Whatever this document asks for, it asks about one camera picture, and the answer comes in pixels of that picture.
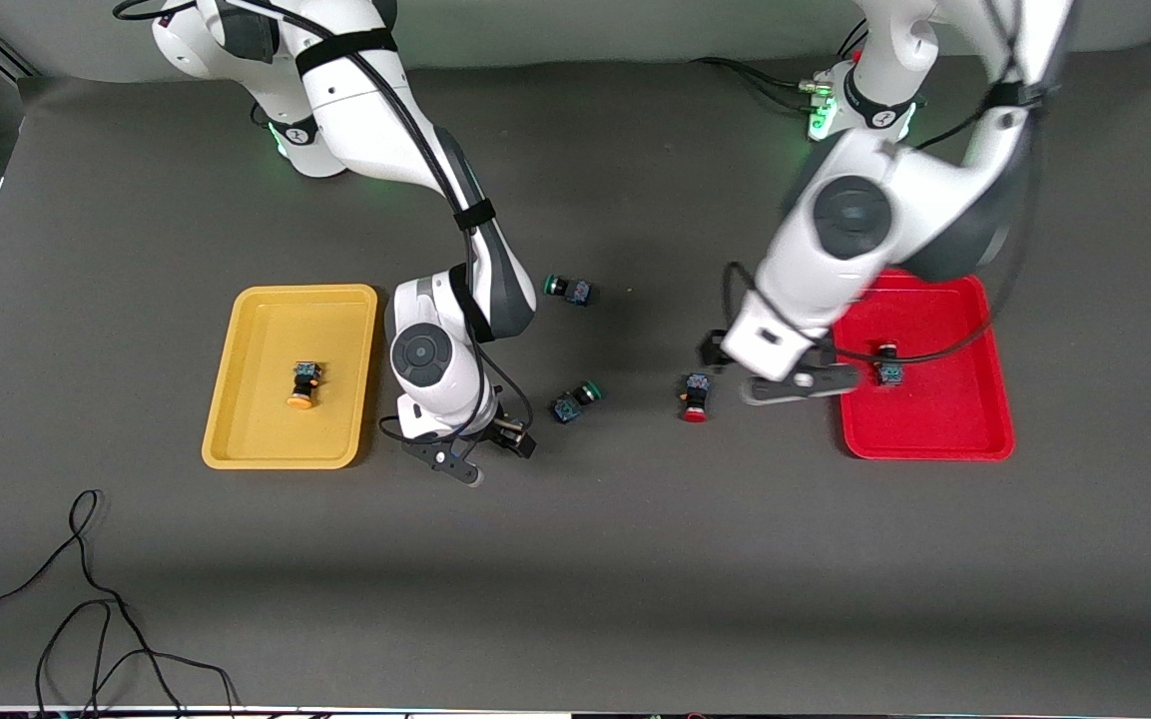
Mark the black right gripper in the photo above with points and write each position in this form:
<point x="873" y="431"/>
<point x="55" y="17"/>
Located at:
<point x="512" y="436"/>

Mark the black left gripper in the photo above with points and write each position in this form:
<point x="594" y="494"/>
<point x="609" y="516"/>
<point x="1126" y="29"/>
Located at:
<point x="713" y="349"/>

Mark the red push button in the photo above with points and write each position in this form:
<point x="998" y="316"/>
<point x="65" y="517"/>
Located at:
<point x="696" y="395"/>
<point x="889" y="365"/>

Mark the yellow push button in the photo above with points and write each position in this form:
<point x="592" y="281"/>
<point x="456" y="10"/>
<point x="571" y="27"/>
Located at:
<point x="304" y="385"/>

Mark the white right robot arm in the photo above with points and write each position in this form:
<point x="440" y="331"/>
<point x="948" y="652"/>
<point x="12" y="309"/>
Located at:
<point x="375" y="110"/>

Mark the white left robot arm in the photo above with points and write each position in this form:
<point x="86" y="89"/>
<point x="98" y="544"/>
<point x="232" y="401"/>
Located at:
<point x="855" y="215"/>

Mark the green push button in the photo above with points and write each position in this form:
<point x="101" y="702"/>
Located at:
<point x="576" y="401"/>
<point x="569" y="290"/>

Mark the red plastic tray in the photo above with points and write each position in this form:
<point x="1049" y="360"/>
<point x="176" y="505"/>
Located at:
<point x="934" y="419"/>

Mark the yellow plastic tray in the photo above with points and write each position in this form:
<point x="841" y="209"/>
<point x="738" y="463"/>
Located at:
<point x="290" y="377"/>

